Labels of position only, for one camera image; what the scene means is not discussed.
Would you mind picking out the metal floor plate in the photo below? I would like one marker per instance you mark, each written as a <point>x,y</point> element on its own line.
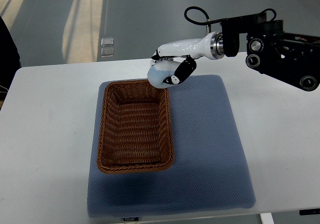
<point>107,41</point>
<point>107,52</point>

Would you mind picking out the white table leg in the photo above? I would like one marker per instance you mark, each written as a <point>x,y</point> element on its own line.
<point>266,218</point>

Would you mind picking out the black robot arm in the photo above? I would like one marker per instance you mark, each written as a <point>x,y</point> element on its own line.
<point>291,58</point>

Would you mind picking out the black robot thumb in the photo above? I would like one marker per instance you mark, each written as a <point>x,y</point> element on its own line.
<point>183,71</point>

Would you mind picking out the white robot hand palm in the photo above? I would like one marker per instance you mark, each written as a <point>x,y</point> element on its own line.
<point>195,48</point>

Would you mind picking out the brown wicker basket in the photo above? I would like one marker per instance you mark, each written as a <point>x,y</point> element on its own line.
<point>135,133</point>

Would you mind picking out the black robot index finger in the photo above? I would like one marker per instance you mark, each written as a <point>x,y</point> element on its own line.
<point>163,55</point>

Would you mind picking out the dark object at left edge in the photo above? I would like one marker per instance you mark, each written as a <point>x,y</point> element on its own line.
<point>9,60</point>

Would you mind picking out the upper metal floor plate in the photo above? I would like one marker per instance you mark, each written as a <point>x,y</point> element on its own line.
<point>107,41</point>

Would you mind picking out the lower metal floor plate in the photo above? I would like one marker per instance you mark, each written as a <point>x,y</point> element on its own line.
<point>107,52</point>

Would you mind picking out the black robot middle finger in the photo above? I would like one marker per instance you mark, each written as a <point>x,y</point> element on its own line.
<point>161,62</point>

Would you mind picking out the blue textured mat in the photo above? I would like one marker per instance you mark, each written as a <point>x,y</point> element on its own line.
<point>209,172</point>

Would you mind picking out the light blue plush toy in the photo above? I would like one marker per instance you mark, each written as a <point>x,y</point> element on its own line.
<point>162,75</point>

